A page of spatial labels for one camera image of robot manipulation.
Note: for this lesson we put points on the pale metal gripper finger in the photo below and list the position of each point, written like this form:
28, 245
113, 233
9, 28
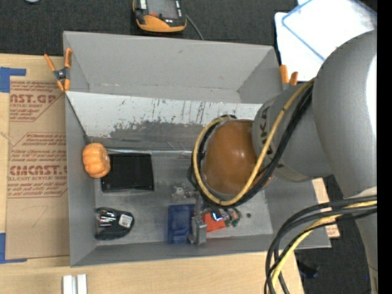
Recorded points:
199, 231
183, 192

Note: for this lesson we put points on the grey metal bin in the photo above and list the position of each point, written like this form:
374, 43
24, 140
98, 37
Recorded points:
171, 66

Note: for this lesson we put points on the black flat box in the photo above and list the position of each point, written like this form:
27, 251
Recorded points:
128, 173

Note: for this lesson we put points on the orange toy pumpkin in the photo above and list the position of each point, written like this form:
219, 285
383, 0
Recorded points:
95, 160

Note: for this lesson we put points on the blue clear plastic box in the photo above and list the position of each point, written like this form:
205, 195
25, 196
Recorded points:
179, 222

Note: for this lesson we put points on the brown cardboard board, red print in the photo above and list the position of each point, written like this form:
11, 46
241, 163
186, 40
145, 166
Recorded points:
36, 213

